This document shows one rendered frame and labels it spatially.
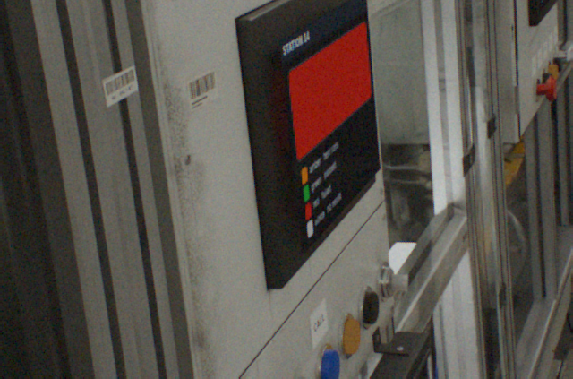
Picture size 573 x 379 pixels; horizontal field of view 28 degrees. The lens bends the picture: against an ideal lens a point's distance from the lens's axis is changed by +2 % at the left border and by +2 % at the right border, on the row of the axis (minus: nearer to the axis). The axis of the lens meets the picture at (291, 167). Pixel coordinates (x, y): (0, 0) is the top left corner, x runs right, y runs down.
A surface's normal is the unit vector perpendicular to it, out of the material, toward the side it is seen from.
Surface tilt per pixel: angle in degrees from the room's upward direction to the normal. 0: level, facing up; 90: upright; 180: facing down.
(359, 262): 90
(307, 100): 90
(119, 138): 90
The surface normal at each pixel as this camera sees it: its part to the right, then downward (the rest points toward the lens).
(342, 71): 0.93, 0.00
